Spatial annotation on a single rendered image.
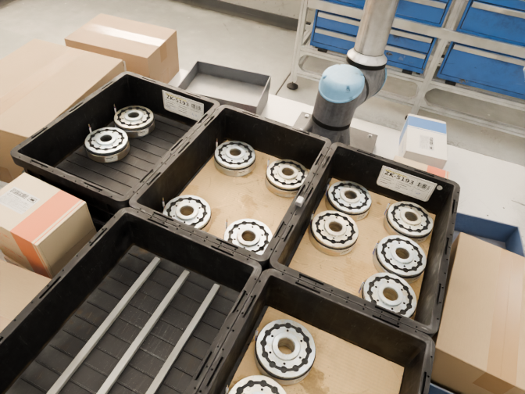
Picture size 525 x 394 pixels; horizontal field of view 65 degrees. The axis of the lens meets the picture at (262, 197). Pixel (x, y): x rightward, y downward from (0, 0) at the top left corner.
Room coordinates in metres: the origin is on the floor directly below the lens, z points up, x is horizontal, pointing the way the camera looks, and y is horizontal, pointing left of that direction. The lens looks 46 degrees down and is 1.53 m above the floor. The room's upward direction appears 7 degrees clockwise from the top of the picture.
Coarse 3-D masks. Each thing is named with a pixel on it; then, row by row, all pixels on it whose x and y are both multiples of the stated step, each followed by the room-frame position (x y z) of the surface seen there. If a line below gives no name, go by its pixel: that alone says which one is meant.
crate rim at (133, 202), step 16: (240, 112) 0.86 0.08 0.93; (288, 128) 0.81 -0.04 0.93; (176, 160) 0.66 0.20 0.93; (320, 160) 0.71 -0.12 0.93; (160, 176) 0.60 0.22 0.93; (144, 192) 0.55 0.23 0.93; (304, 192) 0.60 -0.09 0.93; (144, 208) 0.51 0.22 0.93; (288, 208) 0.55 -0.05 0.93; (176, 224) 0.48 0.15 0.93; (208, 240) 0.45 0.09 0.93; (224, 240) 0.46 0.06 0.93; (272, 240) 0.47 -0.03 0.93; (256, 256) 0.43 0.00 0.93
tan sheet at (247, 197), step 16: (256, 160) 0.80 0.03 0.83; (272, 160) 0.80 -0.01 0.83; (208, 176) 0.72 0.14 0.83; (224, 176) 0.73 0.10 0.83; (256, 176) 0.74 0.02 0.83; (192, 192) 0.66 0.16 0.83; (208, 192) 0.66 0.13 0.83; (224, 192) 0.67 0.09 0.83; (240, 192) 0.68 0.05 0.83; (256, 192) 0.68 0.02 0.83; (272, 192) 0.69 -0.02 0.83; (224, 208) 0.62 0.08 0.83; (240, 208) 0.63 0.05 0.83; (256, 208) 0.63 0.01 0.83; (272, 208) 0.64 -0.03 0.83; (224, 224) 0.57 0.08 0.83; (272, 224) 0.59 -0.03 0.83
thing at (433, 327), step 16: (336, 144) 0.78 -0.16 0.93; (384, 160) 0.74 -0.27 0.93; (320, 176) 0.66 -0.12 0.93; (432, 176) 0.70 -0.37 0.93; (304, 208) 0.56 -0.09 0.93; (288, 224) 0.51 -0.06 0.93; (448, 224) 0.56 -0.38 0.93; (288, 240) 0.48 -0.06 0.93; (448, 240) 0.52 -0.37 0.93; (272, 256) 0.43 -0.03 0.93; (448, 256) 0.48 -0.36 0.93; (288, 272) 0.40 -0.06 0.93; (336, 288) 0.38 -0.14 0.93; (368, 304) 0.36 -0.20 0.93; (432, 304) 0.38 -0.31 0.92; (400, 320) 0.34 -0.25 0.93; (432, 320) 0.34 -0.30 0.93; (432, 336) 0.32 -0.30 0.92
